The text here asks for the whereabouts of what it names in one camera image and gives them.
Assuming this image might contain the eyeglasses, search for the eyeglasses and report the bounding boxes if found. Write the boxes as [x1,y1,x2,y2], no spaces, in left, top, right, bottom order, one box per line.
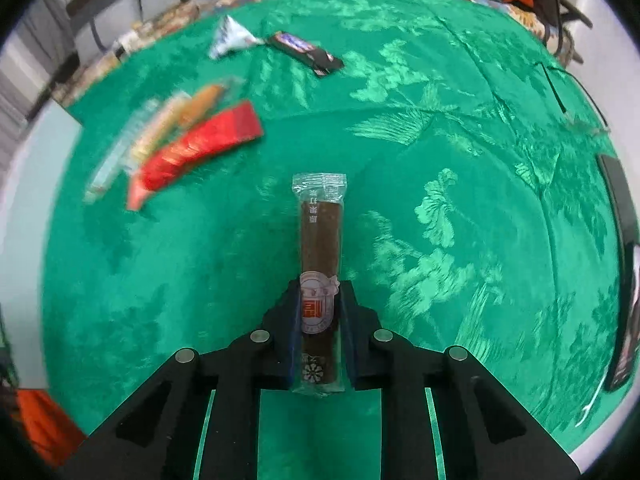
[533,61,611,136]

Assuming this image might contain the smartphone with lit screen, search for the smartphone with lit screen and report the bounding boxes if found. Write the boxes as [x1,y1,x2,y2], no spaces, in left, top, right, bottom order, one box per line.
[604,243,639,392]

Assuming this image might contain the red snack packet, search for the red snack packet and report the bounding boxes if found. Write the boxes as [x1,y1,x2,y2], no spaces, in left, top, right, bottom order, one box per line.
[126,101,264,211]

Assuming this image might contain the silver foil snack packet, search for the silver foil snack packet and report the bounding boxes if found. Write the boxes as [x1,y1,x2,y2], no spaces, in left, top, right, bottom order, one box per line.
[208,15,265,60]

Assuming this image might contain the green floral tablecloth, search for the green floral tablecloth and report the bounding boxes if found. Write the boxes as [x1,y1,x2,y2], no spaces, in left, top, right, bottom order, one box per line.
[42,0,622,479]

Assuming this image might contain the dark chocolate bar wrapper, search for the dark chocolate bar wrapper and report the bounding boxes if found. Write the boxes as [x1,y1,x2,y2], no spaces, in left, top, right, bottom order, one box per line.
[266,30,344,78]

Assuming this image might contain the brown sausage snack stick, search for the brown sausage snack stick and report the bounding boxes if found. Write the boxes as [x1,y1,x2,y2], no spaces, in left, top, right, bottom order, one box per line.
[292,172,347,396]

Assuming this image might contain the small brown snack packet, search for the small brown snack packet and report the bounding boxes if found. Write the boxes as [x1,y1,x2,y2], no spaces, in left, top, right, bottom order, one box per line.
[177,82,229,130]

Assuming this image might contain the black tablet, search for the black tablet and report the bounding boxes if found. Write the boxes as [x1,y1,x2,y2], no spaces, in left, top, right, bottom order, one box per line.
[596,154,639,266]

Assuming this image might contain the small beige snack packet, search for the small beige snack packet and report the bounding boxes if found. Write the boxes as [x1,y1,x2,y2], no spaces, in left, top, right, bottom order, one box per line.
[122,91,191,176]

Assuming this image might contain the clear long snack packet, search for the clear long snack packet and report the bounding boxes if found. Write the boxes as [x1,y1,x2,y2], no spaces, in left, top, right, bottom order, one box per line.
[82,98,162,204]

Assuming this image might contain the white cardboard box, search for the white cardboard box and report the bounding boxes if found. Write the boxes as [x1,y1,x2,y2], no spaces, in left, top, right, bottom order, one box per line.
[1,101,82,389]

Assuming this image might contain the grey cushion left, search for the grey cushion left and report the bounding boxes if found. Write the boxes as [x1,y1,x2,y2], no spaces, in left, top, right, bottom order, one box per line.
[66,0,141,66]

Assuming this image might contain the black chair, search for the black chair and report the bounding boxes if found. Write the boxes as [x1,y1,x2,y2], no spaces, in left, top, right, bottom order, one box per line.
[539,0,593,68]

